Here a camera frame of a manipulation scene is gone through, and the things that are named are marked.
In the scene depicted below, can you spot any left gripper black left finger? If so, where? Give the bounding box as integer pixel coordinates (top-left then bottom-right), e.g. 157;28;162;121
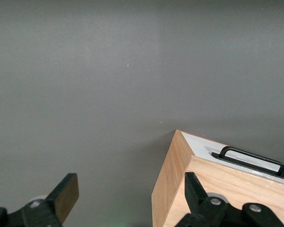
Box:
0;173;80;227

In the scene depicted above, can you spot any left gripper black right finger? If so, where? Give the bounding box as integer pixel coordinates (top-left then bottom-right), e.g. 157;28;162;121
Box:
184;172;284;227

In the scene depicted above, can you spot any wooden drawer with white front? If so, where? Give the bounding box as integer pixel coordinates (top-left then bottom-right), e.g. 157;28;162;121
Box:
181;131;284;183

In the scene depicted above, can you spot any black metal drawer handle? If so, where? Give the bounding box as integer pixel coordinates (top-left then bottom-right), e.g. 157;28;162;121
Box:
211;146;284;182

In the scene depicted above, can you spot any light wooden drawer cabinet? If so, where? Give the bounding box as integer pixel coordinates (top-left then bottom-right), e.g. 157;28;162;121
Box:
151;129;284;227

